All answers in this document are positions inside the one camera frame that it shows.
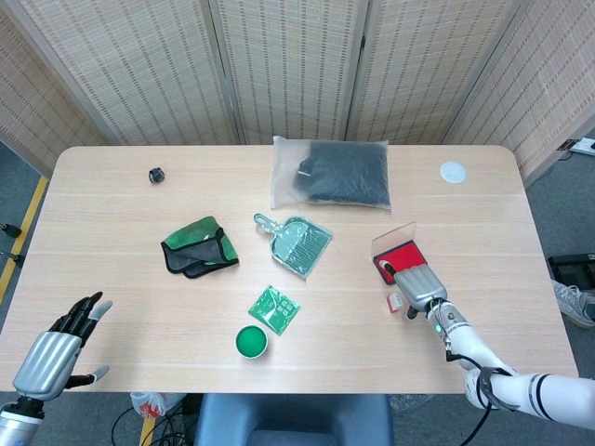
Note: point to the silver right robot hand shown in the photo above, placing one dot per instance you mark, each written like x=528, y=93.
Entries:
x=420, y=285

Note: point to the green tea sachet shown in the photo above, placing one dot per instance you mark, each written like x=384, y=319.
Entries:
x=274, y=310

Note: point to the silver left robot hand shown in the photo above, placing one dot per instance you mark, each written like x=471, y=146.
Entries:
x=46, y=362

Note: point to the red ink pad clear lid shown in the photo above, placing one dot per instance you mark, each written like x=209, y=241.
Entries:
x=404, y=255

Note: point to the black stand foot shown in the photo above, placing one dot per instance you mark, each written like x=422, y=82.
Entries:
x=11, y=230
x=14, y=257

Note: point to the small black round object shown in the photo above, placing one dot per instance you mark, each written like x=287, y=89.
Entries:
x=157, y=175

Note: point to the white paper cup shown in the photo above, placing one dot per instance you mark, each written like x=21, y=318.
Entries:
x=253, y=358

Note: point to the white power strip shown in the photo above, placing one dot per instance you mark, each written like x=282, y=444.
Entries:
x=583, y=146

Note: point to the plastic bag of black material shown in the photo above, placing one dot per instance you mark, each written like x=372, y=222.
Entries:
x=344, y=174

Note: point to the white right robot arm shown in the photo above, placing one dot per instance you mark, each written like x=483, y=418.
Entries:
x=548, y=392

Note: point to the black floor box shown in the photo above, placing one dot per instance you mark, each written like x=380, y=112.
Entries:
x=572, y=267

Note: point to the grey sneaker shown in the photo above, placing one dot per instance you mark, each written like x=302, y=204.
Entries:
x=574, y=304

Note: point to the white red stamp block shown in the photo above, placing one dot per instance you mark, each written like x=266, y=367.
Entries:
x=395, y=303

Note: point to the packaged mini dustpan brush set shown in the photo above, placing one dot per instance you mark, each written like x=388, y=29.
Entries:
x=300, y=248

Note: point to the green grey microfiber cloth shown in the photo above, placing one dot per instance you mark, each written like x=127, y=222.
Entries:
x=200, y=246

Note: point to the blue grey chair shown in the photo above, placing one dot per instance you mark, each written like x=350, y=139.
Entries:
x=293, y=420

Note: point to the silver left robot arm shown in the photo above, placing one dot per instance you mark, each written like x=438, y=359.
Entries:
x=16, y=425

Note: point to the woven folding screen panel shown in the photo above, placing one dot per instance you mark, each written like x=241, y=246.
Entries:
x=139, y=69
x=32, y=102
x=427, y=65
x=548, y=83
x=288, y=65

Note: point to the red white plastic bag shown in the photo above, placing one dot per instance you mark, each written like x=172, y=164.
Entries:
x=153, y=404

